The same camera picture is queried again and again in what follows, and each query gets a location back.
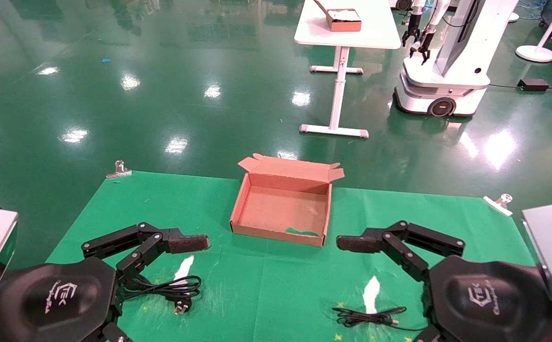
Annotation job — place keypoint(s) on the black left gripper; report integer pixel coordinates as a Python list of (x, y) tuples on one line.
[(52, 304)]

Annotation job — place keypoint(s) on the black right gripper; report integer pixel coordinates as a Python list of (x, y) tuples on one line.
[(489, 304)]

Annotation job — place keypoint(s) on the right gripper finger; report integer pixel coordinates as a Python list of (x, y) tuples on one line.
[(361, 242)]

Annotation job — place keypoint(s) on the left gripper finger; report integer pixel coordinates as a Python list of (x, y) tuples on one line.
[(185, 242)]

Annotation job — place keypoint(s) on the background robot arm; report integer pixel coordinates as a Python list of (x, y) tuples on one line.
[(411, 33), (425, 45)]

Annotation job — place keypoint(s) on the open brown cardboard box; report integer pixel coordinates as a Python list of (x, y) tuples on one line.
[(280, 209)]

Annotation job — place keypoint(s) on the small filled cardboard box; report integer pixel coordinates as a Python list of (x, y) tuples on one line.
[(344, 21)]

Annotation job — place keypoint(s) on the metal binder clip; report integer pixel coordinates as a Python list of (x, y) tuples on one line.
[(119, 172), (499, 205)]

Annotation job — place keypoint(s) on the green table cloth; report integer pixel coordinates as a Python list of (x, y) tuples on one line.
[(276, 294)]

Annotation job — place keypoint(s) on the white wheeled background robot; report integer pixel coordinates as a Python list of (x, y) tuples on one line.
[(446, 76)]

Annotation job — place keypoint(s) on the white table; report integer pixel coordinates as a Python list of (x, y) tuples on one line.
[(370, 28)]

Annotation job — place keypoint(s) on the black power adapter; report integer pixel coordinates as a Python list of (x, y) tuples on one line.
[(533, 84)]

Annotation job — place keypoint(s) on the white pedestal stand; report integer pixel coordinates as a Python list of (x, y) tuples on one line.
[(536, 53)]

